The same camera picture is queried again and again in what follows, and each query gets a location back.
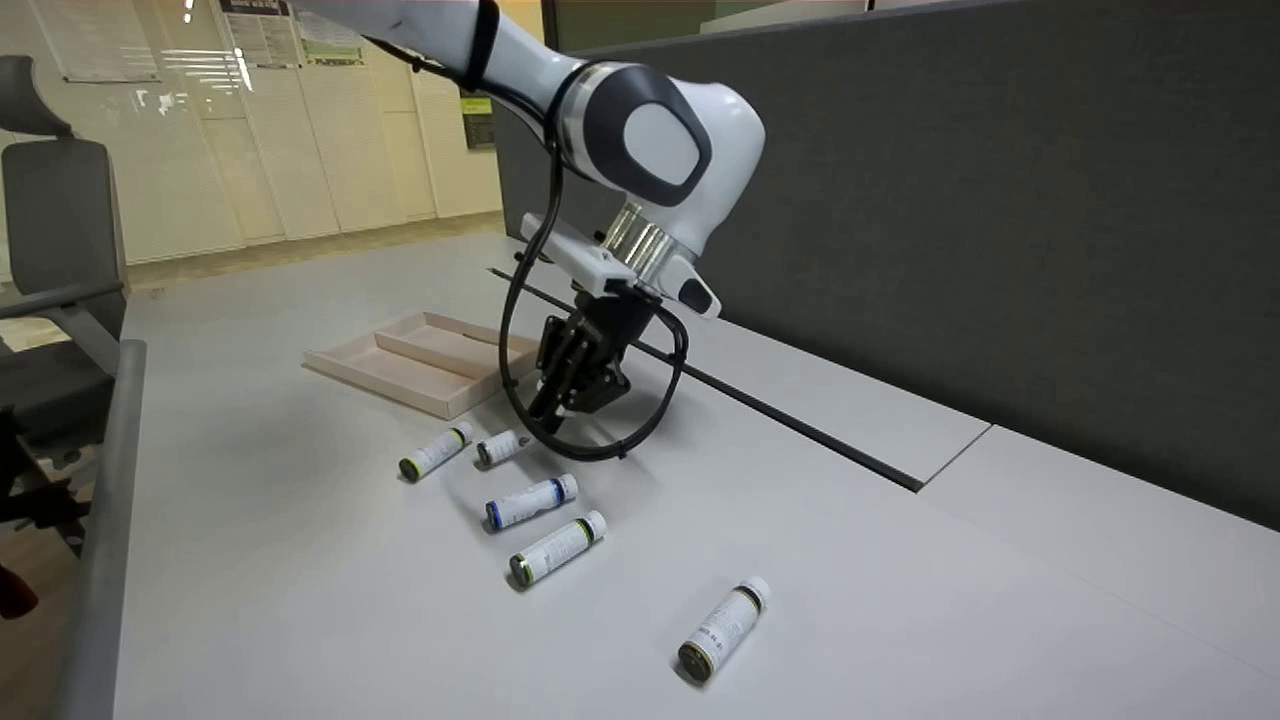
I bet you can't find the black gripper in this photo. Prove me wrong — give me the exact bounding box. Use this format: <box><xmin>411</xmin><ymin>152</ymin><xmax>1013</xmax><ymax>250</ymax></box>
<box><xmin>529</xmin><ymin>293</ymin><xmax>656</xmax><ymax>433</ymax></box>

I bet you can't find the small white bottle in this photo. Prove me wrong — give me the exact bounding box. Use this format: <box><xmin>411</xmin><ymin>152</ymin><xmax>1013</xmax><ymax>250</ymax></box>
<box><xmin>478</xmin><ymin>428</ymin><xmax>529</xmax><ymax>468</ymax></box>

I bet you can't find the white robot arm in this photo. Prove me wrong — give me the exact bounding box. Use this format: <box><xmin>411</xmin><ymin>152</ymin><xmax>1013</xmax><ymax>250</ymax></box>
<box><xmin>301</xmin><ymin>0</ymin><xmax>768</xmax><ymax>438</ymax></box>

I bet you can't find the wooden tray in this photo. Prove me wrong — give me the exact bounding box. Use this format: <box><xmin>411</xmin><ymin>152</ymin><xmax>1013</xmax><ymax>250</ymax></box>
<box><xmin>306</xmin><ymin>311</ymin><xmax>534</xmax><ymax>419</ymax></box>

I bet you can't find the white bottle blue label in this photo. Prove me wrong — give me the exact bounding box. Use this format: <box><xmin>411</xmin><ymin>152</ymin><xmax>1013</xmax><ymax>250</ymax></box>
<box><xmin>484</xmin><ymin>473</ymin><xmax>577</xmax><ymax>532</ymax></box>

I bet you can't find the white bottle dark cap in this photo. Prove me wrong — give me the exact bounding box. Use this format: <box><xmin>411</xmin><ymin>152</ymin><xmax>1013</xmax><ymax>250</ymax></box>
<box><xmin>507</xmin><ymin>511</ymin><xmax>609</xmax><ymax>590</ymax></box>

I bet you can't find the white bottle yellow label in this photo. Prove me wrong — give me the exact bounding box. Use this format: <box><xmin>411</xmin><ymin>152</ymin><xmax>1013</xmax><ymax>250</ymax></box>
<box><xmin>396</xmin><ymin>423</ymin><xmax>469</xmax><ymax>484</ymax></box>

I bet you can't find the white bottle far end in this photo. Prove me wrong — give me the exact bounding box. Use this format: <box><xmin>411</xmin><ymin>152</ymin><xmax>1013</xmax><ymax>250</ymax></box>
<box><xmin>676</xmin><ymin>577</ymin><xmax>774</xmax><ymax>683</ymax></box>

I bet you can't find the grey partition panel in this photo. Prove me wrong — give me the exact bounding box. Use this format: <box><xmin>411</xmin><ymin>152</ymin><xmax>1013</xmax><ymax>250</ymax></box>
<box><xmin>491</xmin><ymin>0</ymin><xmax>1280</xmax><ymax>538</ymax></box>

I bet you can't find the grey office chair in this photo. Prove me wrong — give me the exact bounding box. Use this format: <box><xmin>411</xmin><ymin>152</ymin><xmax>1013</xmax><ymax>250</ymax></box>
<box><xmin>0</xmin><ymin>52</ymin><xmax>132</xmax><ymax>624</ymax></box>

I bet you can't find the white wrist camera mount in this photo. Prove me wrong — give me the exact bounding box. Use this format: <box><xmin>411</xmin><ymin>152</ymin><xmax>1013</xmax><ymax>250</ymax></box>
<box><xmin>542</xmin><ymin>213</ymin><xmax>720</xmax><ymax>318</ymax></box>

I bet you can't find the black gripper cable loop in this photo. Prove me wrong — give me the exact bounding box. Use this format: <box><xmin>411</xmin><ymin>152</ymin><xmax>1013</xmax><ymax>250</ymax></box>
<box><xmin>497</xmin><ymin>197</ymin><xmax>694</xmax><ymax>463</ymax></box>

